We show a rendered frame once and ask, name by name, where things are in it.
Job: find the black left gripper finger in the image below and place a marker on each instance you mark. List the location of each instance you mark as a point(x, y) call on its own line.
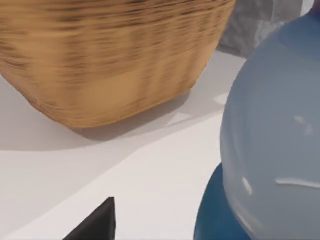
point(100, 222)

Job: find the brown wicker basket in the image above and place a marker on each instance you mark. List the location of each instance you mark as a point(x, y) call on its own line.
point(107, 57)

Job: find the pale blue round bottle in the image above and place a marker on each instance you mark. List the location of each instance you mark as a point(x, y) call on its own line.
point(272, 140)

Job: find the grey stone-like block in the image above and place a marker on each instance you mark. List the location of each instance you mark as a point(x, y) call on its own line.
point(250, 27)

